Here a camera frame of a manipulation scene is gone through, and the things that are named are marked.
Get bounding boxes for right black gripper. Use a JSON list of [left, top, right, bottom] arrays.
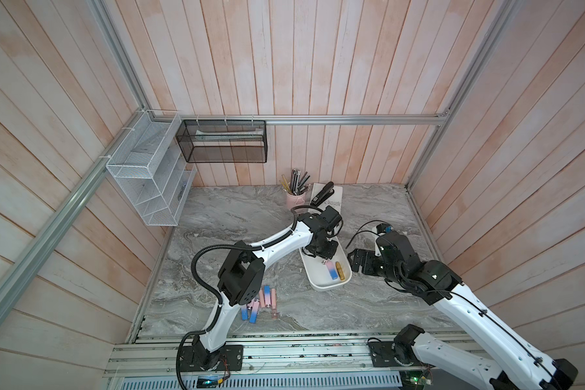
[[347, 248, 405, 289]]

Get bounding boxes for white storage tray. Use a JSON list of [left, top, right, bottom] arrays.
[[299, 238, 353, 292]]

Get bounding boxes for gold lipstick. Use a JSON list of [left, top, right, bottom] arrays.
[[336, 262, 345, 281]]

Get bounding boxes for blue pink lipstick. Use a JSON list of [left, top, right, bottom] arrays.
[[324, 260, 339, 280], [249, 300, 261, 323], [240, 305, 249, 321], [263, 285, 271, 307]]

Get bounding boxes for pink lip gloss tube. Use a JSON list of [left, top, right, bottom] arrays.
[[258, 289, 267, 309]]

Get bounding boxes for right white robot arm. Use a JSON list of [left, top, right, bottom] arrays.
[[348, 231, 578, 389]]

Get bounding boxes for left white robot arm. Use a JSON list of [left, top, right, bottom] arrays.
[[190, 205, 344, 354]]

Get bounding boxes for blue pink lipstick bottom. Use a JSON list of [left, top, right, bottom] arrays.
[[240, 305, 249, 321]]

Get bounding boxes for white notebook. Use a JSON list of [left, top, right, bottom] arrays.
[[310, 183, 343, 213]]

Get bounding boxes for black stapler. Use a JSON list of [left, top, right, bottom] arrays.
[[310, 181, 335, 206]]

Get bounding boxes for pink pen cup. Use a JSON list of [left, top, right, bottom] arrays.
[[286, 193, 306, 210]]

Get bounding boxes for pens in cup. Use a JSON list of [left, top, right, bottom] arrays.
[[280, 169, 310, 196]]

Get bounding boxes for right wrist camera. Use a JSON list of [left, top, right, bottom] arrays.
[[374, 223, 393, 236]]

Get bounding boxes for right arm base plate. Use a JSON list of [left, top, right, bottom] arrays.
[[367, 337, 430, 368]]

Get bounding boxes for black corrugated cable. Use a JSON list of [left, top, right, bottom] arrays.
[[175, 204, 323, 390]]

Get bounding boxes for black mesh wall basket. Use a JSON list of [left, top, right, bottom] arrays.
[[175, 120, 268, 163]]

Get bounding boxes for white wire mesh shelf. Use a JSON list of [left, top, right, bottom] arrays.
[[107, 110, 196, 227]]

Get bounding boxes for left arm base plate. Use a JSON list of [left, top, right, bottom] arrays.
[[176, 344, 244, 373]]

